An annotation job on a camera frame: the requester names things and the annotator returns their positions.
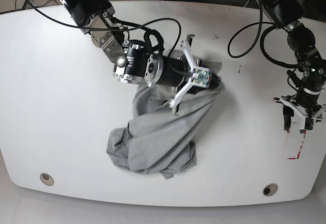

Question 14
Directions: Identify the grey T-shirt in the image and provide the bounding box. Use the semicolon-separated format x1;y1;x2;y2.
106;60;226;181

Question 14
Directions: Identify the right table cable grommet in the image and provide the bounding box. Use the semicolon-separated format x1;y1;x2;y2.
262;183;278;197

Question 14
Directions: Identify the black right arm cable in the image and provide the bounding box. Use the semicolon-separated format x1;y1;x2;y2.
10;0;182;64

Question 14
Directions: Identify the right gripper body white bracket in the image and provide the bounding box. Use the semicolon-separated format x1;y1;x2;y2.
168;34;197;108

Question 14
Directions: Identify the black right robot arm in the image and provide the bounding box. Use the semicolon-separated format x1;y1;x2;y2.
60;0;221;108

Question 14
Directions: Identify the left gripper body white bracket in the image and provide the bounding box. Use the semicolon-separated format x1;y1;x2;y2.
274;88;325;130

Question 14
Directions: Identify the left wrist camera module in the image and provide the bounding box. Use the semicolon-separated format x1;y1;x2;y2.
304;117;316;131

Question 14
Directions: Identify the table cable grommet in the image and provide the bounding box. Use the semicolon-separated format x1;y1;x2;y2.
262;183;278;197
40;173;54;186

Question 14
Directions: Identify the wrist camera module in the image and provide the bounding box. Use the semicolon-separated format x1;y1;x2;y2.
304;117;316;131
192;67;211;89

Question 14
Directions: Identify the left table cable grommet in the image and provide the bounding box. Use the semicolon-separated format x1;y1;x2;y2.
40;173;54;186

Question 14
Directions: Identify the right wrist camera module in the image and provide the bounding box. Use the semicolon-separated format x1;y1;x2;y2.
192;67;211;89

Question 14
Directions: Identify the red tape rectangle marking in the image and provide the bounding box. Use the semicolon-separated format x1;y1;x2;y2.
283;122;306;160

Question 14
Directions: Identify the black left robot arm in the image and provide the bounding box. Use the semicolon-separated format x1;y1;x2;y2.
258;0;325;133

